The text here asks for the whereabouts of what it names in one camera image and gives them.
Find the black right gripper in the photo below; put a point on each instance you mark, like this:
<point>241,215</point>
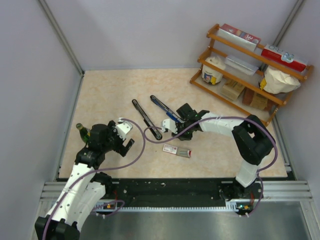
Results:
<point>183,137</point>

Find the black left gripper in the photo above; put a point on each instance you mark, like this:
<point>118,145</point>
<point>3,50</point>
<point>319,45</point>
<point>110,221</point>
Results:
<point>120,149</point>

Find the blue black stapler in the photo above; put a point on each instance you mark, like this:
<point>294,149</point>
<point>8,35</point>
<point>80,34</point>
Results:
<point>170,113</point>

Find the red white staple box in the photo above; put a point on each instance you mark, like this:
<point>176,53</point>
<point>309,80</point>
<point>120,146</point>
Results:
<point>177,151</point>

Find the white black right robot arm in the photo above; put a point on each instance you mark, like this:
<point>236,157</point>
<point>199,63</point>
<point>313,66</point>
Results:
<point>252,139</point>

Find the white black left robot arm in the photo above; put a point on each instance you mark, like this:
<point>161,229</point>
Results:
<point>85,186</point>

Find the green glass bottle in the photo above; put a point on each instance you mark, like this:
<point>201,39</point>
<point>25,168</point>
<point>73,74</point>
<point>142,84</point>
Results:
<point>84,132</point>

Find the white jar yellow label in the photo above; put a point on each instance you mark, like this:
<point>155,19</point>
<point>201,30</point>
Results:
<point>211,76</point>

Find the brown paper package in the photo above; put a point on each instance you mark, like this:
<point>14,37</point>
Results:
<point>257,101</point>

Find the clear plastic tray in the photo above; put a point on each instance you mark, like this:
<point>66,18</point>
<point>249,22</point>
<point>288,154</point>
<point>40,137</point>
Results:
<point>241,65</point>

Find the white paper bag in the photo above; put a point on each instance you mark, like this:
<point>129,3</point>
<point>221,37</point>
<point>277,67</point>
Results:
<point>275,81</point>

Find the red white foil box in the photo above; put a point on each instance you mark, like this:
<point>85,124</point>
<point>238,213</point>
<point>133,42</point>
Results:
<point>238,37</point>

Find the red cling wrap box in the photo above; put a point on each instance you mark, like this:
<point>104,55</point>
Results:
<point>283,57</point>

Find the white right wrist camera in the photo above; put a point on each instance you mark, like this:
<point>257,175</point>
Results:
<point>169,125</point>

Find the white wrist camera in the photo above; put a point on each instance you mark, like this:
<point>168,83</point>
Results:
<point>169,125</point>
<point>123,127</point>

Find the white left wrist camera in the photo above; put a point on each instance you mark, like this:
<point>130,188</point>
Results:
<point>123,127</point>

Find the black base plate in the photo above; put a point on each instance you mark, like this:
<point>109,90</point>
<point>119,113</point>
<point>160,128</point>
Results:
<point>174,192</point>

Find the grey slotted cable duct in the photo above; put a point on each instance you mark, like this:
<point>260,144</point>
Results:
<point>229,206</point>

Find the aluminium rail frame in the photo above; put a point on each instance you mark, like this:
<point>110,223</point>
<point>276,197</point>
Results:
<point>273,191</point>

